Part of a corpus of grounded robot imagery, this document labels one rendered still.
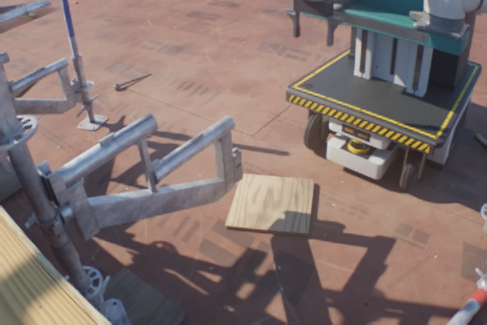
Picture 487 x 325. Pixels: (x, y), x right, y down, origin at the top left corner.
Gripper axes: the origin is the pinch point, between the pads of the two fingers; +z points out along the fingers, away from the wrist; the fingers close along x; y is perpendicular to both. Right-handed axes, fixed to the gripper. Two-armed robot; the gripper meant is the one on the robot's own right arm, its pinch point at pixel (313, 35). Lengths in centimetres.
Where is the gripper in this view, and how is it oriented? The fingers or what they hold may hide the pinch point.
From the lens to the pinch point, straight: 137.7
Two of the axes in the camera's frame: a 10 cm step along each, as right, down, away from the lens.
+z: 0.6, 8.3, 5.5
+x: -7.5, -3.3, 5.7
